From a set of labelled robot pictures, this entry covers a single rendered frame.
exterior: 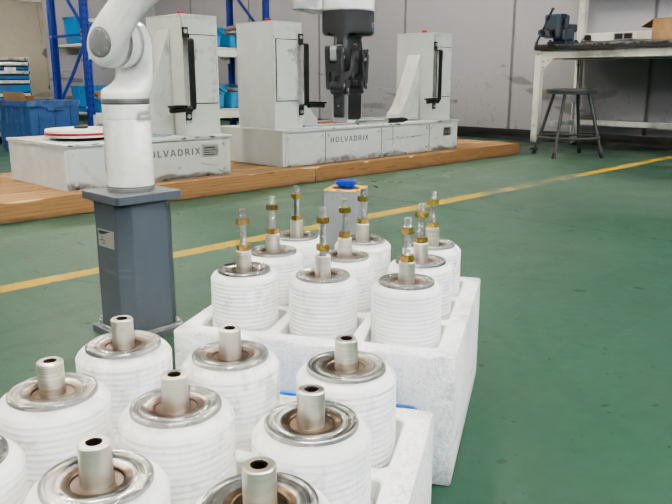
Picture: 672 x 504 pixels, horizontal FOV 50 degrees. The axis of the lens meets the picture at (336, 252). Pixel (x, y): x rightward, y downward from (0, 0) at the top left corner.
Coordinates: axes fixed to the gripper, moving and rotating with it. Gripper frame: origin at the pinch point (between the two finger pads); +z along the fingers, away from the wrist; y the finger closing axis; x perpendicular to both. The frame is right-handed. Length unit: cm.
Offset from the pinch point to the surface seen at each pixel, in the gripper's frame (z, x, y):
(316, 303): 24.6, -1.2, -17.0
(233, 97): 11, 272, 505
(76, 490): 22, -3, -68
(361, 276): 24.1, -3.5, -3.6
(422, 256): 20.9, -12.1, -0.9
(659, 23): -42, -77, 452
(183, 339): 30.5, 17.0, -20.9
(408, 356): 29.5, -14.5, -19.2
